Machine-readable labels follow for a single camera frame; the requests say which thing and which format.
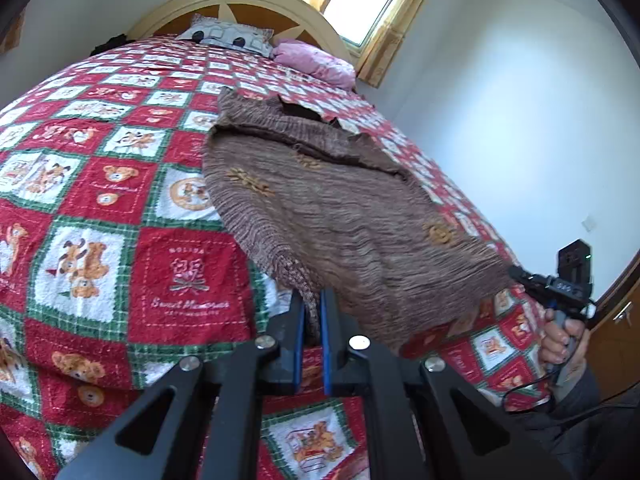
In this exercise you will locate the narrow yellow curtain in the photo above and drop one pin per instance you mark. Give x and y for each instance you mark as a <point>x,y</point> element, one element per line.
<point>395,35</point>

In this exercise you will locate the pink pillow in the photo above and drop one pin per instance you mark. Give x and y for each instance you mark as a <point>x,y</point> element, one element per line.
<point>315,62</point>

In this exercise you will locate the person's right forearm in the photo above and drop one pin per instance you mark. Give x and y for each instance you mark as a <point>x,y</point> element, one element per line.
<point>590,435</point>

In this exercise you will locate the orange curtain edge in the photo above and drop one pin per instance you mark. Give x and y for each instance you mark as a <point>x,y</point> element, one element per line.
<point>15,30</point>

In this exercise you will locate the white wall socket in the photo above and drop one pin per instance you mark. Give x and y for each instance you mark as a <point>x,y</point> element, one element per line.
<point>590,223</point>

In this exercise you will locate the red checkered bear bedspread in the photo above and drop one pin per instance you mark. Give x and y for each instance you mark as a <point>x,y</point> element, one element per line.
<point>100,260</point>

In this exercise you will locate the brown knit sweater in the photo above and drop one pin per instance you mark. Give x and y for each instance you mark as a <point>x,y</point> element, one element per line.
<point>350,220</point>

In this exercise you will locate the white framed window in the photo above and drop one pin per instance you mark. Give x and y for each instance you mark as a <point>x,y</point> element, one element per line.
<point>360,0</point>

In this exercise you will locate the dark cloth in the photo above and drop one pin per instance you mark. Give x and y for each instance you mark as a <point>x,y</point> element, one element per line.
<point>112,42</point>

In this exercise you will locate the person's right hand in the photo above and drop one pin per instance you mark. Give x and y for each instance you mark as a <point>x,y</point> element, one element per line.
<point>552,350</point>

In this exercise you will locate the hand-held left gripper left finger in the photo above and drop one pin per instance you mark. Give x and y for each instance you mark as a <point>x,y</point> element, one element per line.
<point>298,345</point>

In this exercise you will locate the brown wooden door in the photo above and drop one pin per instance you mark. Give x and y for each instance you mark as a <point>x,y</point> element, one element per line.
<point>617,360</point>

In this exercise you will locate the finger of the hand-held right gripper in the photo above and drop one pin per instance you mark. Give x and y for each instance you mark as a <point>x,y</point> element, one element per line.
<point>520,276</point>

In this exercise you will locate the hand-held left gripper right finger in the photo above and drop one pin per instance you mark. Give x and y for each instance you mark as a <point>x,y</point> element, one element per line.
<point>326,350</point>

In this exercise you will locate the grey patterned pillow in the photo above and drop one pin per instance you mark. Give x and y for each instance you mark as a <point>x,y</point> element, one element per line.
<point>225,35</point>

